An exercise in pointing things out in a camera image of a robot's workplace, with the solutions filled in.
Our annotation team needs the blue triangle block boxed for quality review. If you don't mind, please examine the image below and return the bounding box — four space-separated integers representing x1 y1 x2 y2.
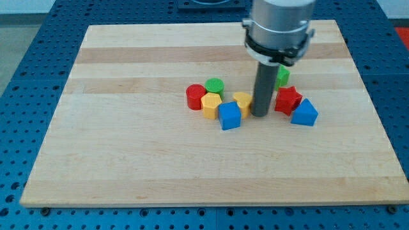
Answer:
291 98 319 127

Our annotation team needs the green cylinder block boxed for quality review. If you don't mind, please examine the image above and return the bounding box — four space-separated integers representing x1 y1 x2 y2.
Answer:
204 78 224 100

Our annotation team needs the green star block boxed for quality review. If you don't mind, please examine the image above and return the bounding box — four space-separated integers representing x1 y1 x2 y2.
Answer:
274 65 291 91

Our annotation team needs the red cylinder block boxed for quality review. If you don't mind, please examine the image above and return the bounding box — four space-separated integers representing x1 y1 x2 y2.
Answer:
185 84 206 111

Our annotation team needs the yellow heart block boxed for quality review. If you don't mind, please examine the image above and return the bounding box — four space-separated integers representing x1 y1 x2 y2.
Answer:
233 92 252 119

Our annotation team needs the blue cube block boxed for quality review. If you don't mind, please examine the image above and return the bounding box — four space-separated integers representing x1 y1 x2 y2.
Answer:
218 101 242 130

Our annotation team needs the yellow hexagon block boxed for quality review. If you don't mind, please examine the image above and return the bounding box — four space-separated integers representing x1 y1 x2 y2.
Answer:
201 93 222 119

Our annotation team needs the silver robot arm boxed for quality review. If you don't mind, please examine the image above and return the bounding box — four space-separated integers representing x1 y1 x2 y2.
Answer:
242 0 316 66

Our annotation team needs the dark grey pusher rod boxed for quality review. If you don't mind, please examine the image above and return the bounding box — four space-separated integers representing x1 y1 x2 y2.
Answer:
251 63 279 117

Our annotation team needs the wooden board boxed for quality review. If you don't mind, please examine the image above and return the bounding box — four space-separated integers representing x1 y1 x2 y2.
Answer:
20 20 408 208

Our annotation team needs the red star block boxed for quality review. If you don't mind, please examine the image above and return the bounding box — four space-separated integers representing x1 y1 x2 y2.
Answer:
274 86 303 116

